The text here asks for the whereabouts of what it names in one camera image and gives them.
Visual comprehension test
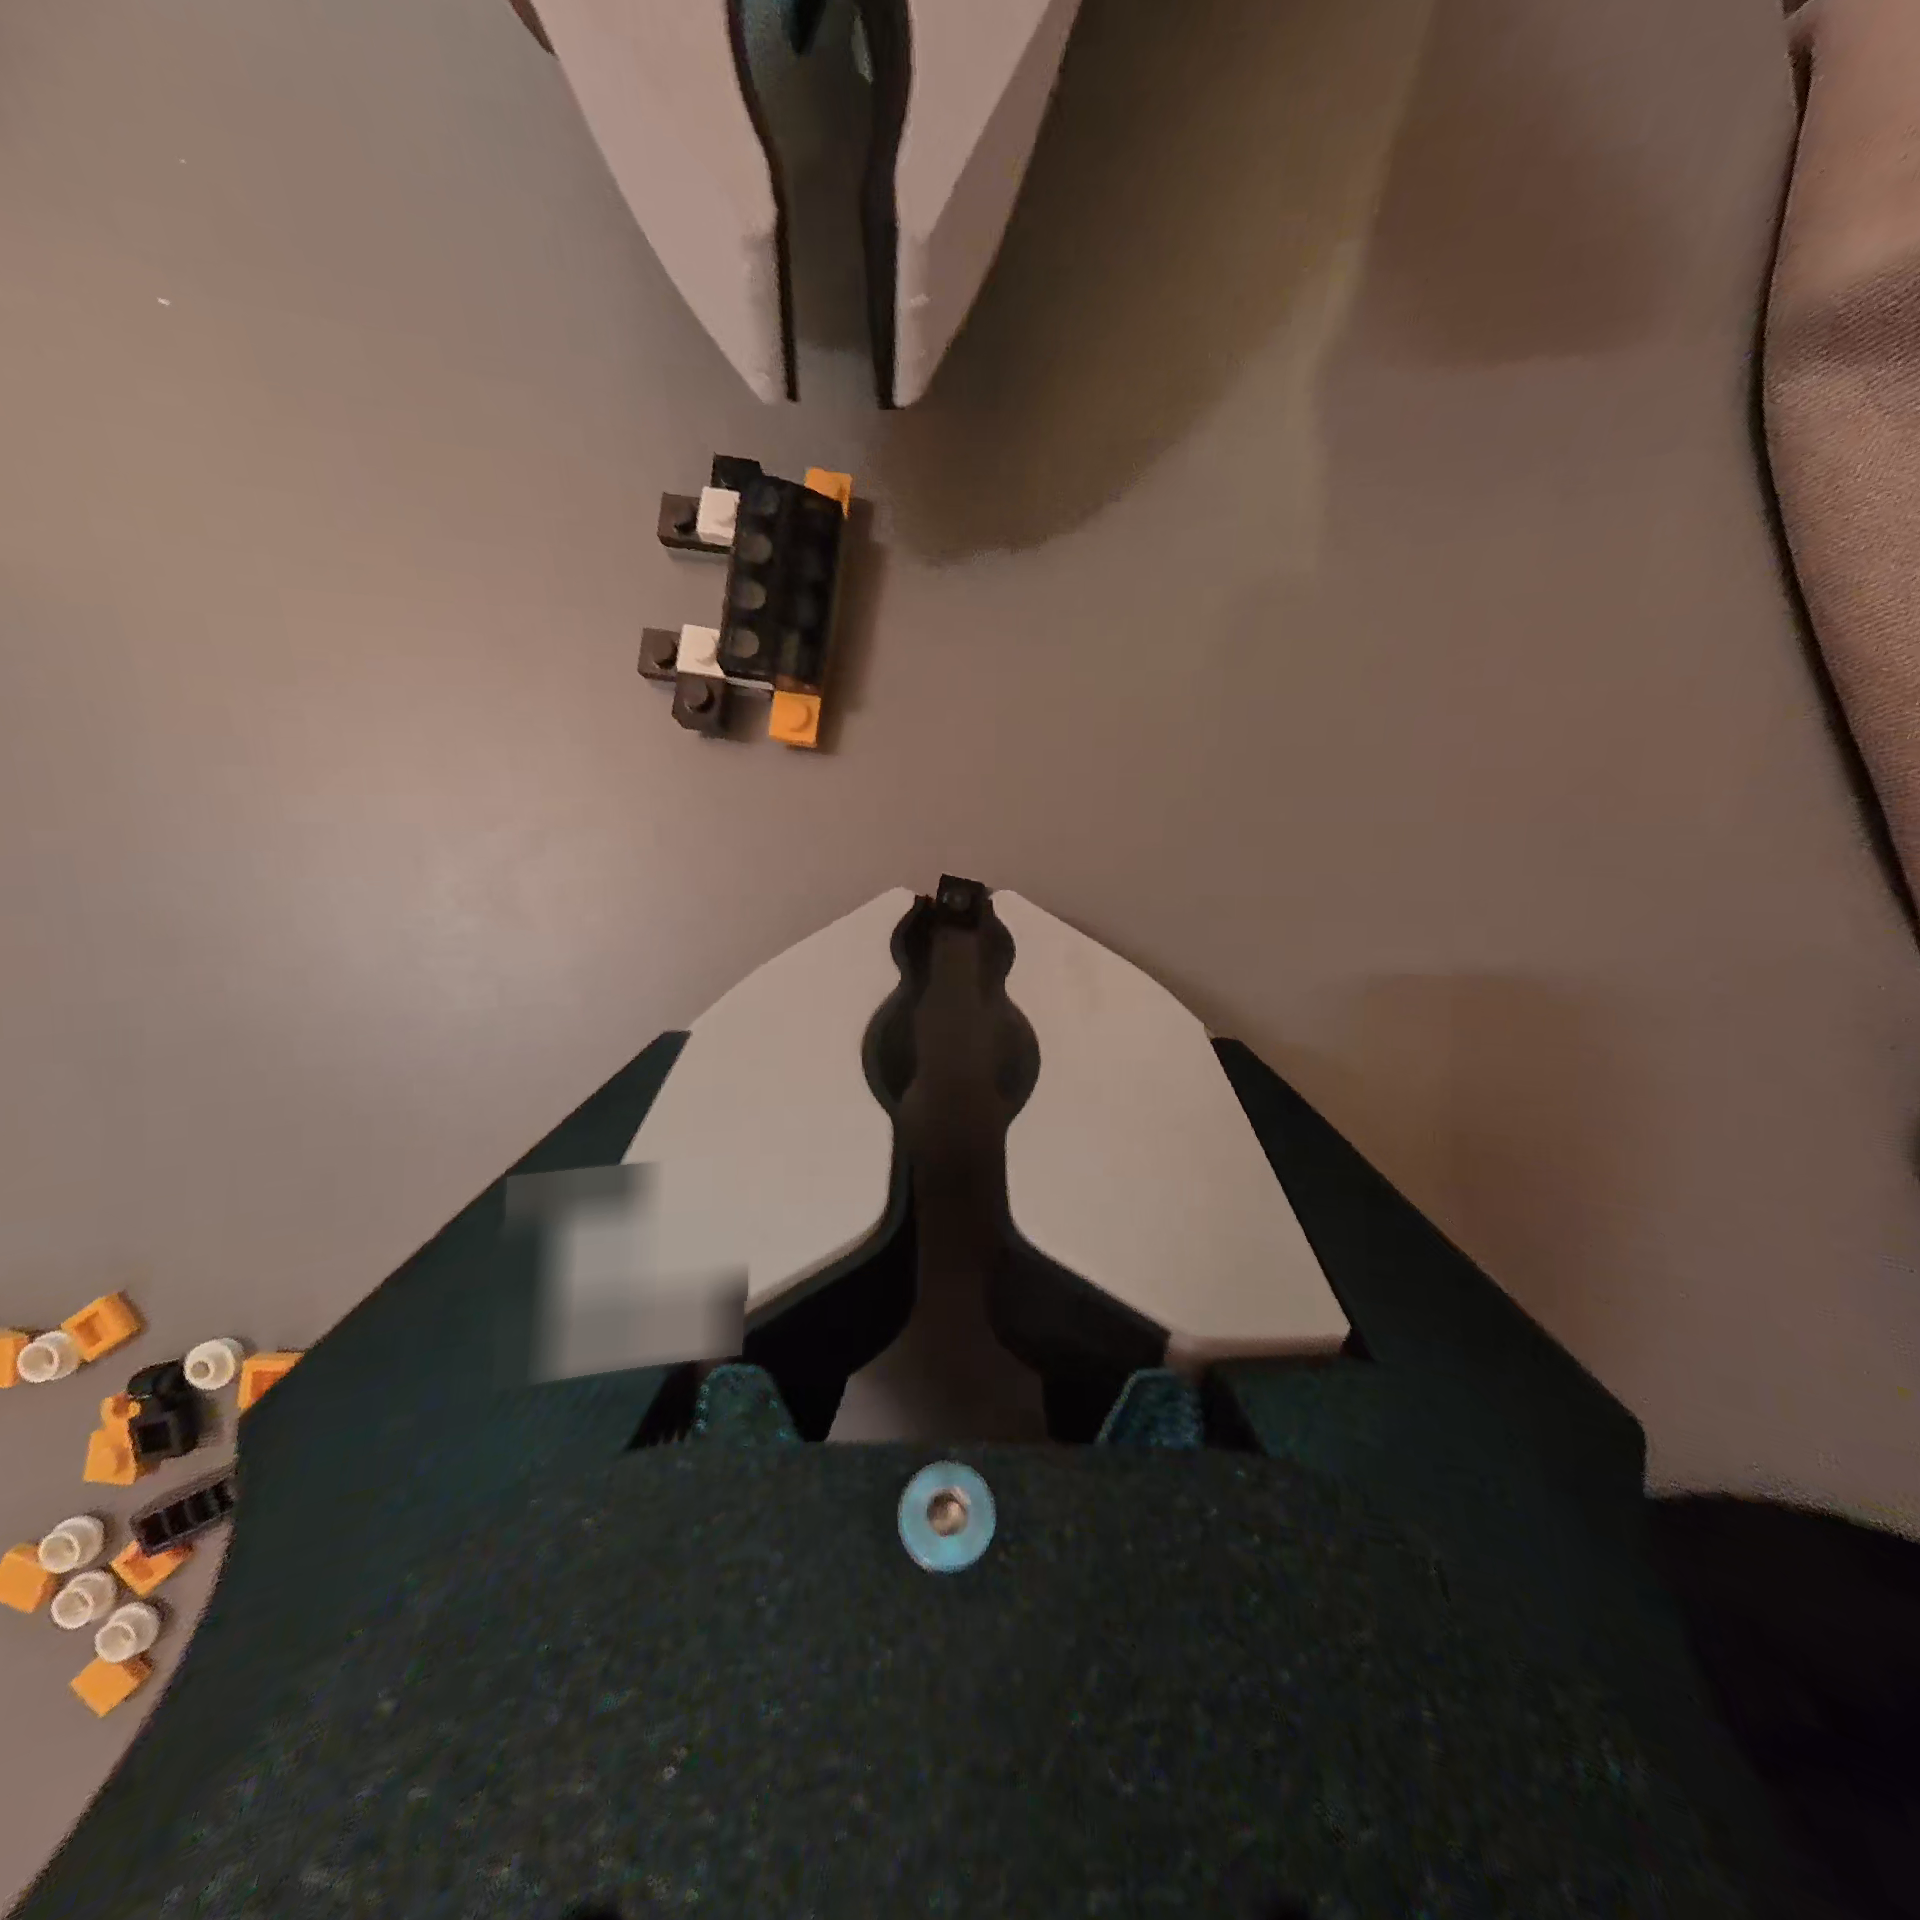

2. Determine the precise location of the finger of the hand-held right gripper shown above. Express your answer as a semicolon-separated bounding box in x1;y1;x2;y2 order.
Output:
860;0;1084;409
554;0;797;409

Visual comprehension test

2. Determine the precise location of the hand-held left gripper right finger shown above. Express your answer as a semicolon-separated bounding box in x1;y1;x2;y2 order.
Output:
981;889;1353;1368

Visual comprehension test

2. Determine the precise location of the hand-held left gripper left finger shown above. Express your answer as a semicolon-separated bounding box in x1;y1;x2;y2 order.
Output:
624;889;923;1333

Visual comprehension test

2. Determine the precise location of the small lego subassembly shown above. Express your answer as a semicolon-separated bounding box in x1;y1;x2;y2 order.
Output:
637;453;855;753

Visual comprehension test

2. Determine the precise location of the pile of small lego pieces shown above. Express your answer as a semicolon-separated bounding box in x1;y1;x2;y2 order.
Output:
0;1292;306;1725

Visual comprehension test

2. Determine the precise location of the beige sweatshirt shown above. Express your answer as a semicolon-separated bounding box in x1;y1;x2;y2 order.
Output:
1763;0;1920;915

